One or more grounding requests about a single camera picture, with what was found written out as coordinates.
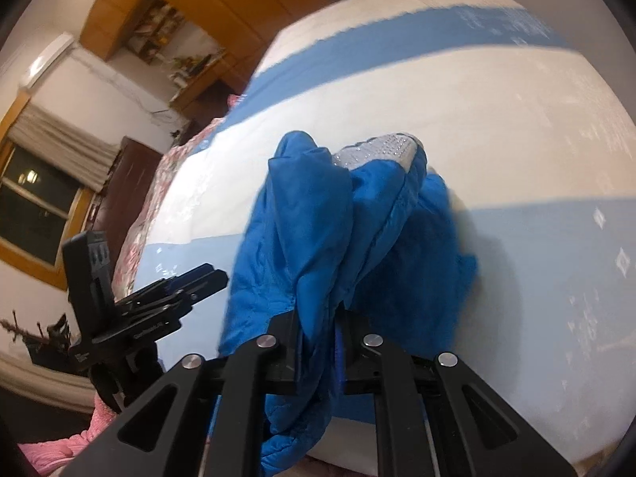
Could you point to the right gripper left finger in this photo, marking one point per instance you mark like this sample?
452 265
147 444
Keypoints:
202 417

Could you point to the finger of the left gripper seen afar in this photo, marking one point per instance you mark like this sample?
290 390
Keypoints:
169 299

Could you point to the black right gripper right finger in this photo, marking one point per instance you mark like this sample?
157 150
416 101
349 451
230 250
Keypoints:
437 417

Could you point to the blue quilted puffer jacket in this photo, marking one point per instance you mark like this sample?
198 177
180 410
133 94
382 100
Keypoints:
366 228

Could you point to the pink floral quilt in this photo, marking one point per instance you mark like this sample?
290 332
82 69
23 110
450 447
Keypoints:
127 266

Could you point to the dark coat rack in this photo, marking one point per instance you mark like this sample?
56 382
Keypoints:
48 349

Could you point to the pink floor mat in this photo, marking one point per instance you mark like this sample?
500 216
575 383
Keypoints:
50 458

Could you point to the dark brown wooden door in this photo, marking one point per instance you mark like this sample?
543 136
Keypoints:
118 205

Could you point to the wood framed window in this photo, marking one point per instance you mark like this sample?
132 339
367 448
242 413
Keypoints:
41 207

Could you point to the beige roman window blind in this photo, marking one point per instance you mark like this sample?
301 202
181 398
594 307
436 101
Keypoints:
70 149

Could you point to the white air conditioner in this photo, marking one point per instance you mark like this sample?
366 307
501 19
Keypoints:
46 59

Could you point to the wooden wardrobe cabinet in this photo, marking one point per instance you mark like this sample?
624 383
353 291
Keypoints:
208 30

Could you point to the blue and white bedspread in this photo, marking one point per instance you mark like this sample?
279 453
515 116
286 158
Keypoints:
537 152

